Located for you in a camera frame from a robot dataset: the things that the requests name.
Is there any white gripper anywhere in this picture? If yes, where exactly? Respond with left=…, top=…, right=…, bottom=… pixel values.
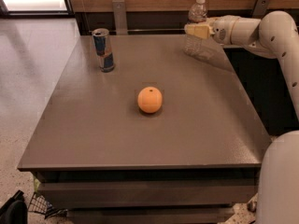
left=184, top=15, right=239, bottom=45

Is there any clear plastic water bottle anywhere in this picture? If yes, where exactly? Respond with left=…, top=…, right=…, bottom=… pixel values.
left=184, top=0, right=207, bottom=56

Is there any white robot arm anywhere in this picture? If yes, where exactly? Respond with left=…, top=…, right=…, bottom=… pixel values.
left=184, top=11, right=299, bottom=224

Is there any orange fruit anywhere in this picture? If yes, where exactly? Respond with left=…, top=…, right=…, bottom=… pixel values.
left=137, top=87, right=163, bottom=114

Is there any blue silver energy drink can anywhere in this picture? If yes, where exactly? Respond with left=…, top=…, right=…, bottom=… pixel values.
left=92, top=28, right=115, bottom=73

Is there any grey drawer cabinet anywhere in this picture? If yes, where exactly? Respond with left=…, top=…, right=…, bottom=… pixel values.
left=19, top=35, right=270, bottom=224

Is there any black bag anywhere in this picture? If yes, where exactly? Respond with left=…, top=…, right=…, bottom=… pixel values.
left=0, top=190, right=28, bottom=224

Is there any right metal wall bracket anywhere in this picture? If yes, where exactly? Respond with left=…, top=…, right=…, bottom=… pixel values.
left=251, top=0, right=271, bottom=19

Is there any metal wall bracket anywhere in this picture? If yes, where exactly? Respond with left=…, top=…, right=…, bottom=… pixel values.
left=112, top=0, right=128, bottom=35
left=251, top=0, right=271, bottom=19

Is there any left metal wall bracket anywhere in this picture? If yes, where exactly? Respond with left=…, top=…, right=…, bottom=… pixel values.
left=112, top=0, right=128, bottom=35

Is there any black white striped handle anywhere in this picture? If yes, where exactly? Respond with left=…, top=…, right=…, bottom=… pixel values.
left=247, top=201, right=257, bottom=213

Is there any black wire basket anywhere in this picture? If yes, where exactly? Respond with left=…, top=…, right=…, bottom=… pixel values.
left=28, top=192, right=67, bottom=219

